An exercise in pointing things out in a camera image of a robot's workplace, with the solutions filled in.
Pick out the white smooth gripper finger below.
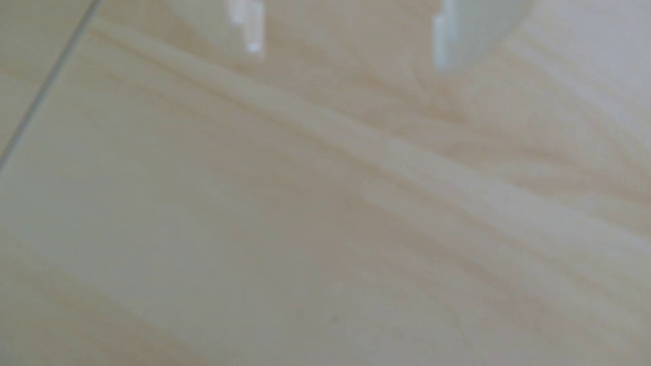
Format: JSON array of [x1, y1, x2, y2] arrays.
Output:
[[432, 0, 535, 74]]

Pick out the white serrated gripper finger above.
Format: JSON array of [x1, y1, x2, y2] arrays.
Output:
[[173, 0, 266, 59]]

